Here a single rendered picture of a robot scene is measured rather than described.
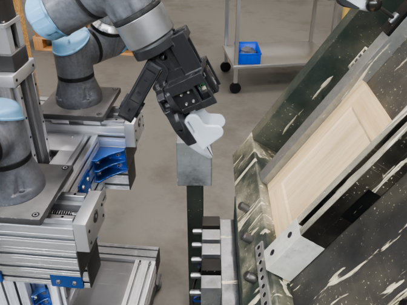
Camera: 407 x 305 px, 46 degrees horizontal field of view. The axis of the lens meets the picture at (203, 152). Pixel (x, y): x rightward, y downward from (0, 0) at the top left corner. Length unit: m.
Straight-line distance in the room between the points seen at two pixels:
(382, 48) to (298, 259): 0.57
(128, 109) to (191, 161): 0.87
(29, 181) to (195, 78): 0.61
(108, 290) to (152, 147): 1.48
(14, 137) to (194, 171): 0.70
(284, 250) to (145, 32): 0.62
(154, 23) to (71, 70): 0.89
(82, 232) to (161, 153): 2.12
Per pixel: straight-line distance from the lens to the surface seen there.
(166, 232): 2.61
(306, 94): 1.57
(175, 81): 0.70
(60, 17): 0.72
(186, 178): 1.64
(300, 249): 1.10
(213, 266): 1.35
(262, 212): 1.32
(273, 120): 1.60
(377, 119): 1.16
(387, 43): 1.30
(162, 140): 3.41
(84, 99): 1.57
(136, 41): 0.68
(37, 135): 1.49
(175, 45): 0.69
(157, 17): 0.68
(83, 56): 1.54
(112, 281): 2.11
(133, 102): 0.74
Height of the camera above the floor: 1.73
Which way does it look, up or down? 32 degrees down
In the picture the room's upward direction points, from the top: straight up
